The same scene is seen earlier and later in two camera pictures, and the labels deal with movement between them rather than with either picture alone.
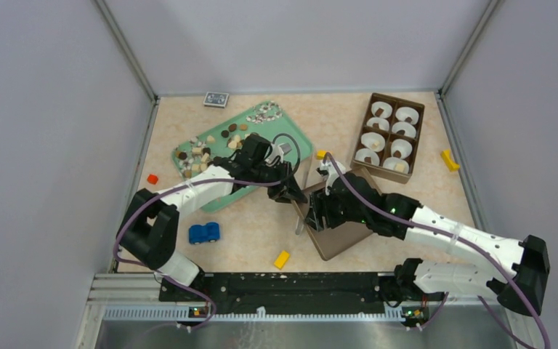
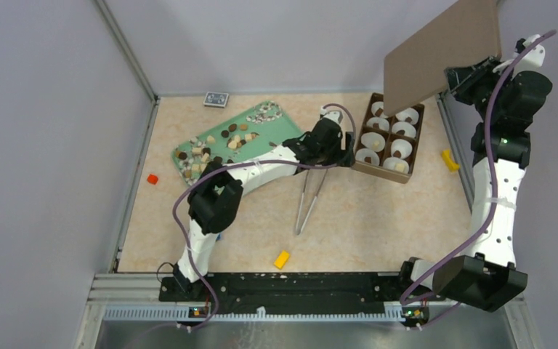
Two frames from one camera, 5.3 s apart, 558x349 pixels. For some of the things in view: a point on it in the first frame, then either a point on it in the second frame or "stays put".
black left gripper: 288,190 -> 341,155
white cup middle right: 410,130 stays put
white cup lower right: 403,146 stays put
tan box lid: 332,241 -> 416,71
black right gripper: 320,207 -> 461,80
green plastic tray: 267,119 stays put
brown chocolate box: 387,142 stays put
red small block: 152,179 stays put
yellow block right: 452,166 stays put
